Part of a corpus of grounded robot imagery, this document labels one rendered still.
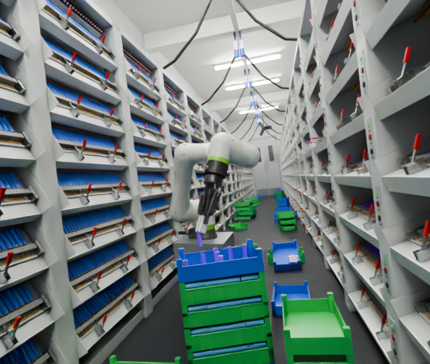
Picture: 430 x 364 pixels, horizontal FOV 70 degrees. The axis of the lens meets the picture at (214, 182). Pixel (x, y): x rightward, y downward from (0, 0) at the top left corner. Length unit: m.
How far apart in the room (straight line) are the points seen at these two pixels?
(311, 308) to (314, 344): 0.30
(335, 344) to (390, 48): 0.88
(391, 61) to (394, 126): 0.18
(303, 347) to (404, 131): 0.71
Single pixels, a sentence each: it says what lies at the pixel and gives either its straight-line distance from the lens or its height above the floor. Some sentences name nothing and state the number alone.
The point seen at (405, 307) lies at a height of 0.32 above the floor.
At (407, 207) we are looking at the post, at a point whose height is 0.60.
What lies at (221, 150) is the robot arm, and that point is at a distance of 1.26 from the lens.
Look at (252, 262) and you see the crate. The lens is 1.11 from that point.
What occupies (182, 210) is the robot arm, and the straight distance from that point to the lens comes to 1.86.
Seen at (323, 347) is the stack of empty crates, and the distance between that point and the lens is 1.13.
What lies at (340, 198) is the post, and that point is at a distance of 1.68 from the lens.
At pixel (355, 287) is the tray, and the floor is 0.12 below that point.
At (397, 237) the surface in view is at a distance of 1.01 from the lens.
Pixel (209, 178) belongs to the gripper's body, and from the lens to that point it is 1.24.
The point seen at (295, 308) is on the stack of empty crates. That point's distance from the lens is 1.39.
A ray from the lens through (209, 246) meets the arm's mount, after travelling 1.85.
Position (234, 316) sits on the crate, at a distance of 1.16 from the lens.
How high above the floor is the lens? 0.73
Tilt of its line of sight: level
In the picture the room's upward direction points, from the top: 7 degrees counter-clockwise
